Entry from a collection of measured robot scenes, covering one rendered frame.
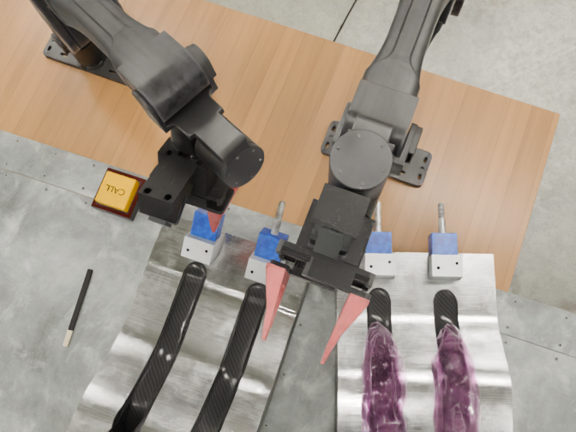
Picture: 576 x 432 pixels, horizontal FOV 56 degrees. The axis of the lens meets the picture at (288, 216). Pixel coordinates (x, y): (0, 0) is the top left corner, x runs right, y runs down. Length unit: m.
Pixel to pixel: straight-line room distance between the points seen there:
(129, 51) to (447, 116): 0.65
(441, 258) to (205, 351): 0.41
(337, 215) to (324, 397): 0.53
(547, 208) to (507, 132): 0.90
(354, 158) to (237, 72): 0.65
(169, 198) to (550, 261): 1.50
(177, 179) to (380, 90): 0.25
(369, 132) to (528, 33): 1.76
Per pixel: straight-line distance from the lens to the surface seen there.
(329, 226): 0.47
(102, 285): 1.04
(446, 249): 0.93
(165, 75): 0.59
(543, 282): 1.92
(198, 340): 0.89
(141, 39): 0.63
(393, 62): 0.62
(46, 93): 1.21
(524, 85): 2.13
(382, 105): 0.59
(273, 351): 0.87
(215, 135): 0.59
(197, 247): 0.86
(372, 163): 0.49
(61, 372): 1.05
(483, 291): 0.95
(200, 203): 0.71
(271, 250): 0.84
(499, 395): 0.90
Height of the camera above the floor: 1.76
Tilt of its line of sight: 75 degrees down
